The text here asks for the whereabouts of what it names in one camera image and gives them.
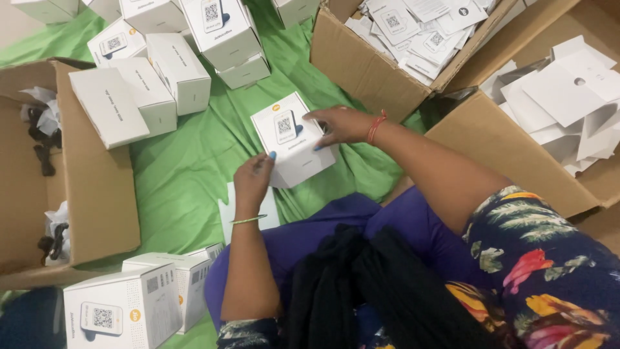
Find person's right hand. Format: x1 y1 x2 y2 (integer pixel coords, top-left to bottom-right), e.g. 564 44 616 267
303 106 378 152

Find brown cardboard carton with inserts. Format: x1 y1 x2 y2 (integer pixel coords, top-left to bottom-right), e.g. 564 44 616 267
425 0 620 254

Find black cable in plastic bag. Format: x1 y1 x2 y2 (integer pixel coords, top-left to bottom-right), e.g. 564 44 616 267
37 201 71 267
19 87 63 177

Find red thread bracelet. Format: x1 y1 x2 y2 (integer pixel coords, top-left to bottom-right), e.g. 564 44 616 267
366 110 388 146

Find white printed product box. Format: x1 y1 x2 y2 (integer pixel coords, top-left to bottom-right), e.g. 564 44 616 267
121 251 214 335
63 263 184 349
183 242 226 263
250 91 338 189

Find dark blue cloth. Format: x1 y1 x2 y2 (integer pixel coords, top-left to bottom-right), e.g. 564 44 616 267
0 286 67 349

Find brown cardboard carton with sleeves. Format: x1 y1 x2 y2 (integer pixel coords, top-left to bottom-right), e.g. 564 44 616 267
309 0 520 123

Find heap of flat printed sleeves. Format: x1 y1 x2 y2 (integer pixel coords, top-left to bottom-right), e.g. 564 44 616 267
344 0 498 87

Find pile of white cartons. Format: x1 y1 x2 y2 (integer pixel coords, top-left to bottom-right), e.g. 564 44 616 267
10 0 321 150

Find heap of white card inserts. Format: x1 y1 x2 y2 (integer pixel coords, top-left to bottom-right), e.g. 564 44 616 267
479 34 620 178

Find person's left hand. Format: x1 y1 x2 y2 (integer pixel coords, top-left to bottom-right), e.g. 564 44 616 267
233 151 278 220

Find dark floral shirt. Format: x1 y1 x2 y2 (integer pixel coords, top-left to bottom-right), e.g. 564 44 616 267
216 185 620 349

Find white paper sheet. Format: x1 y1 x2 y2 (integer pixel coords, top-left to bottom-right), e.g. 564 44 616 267
218 181 281 245

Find purple trousers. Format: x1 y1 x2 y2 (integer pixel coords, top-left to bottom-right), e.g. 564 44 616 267
203 186 491 340

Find green cloth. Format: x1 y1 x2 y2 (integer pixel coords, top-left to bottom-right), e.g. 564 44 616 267
0 0 440 349

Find black scarf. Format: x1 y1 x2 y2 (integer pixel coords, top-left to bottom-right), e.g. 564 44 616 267
280 223 515 349

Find brown cardboard carton with cables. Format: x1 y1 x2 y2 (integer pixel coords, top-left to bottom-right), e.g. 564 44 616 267
0 57 141 291

